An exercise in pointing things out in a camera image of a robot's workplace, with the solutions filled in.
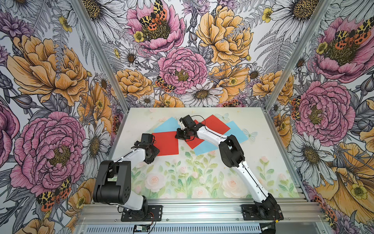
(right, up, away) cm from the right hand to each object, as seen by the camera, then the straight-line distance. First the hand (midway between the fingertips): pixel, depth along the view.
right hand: (176, 138), depth 103 cm
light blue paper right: (+43, +5, +6) cm, 44 cm away
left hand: (-12, -10, -9) cm, 19 cm away
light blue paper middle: (+19, -5, -8) cm, 21 cm away
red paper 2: (+27, +11, +13) cm, 32 cm away
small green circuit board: (-13, -38, -33) cm, 52 cm away
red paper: (+12, -1, -6) cm, 14 cm away
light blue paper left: (-5, +9, +10) cm, 15 cm away
